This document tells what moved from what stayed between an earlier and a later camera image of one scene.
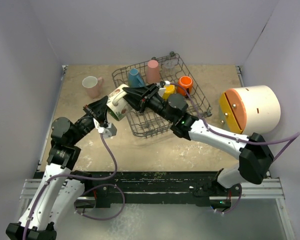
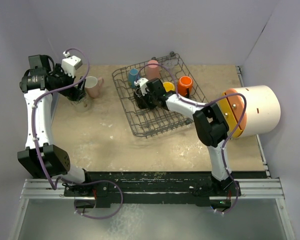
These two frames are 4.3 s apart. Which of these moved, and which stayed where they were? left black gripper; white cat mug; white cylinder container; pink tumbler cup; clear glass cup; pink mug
Moved: left black gripper; white cat mug
Stayed: pink mug; clear glass cup; pink tumbler cup; white cylinder container
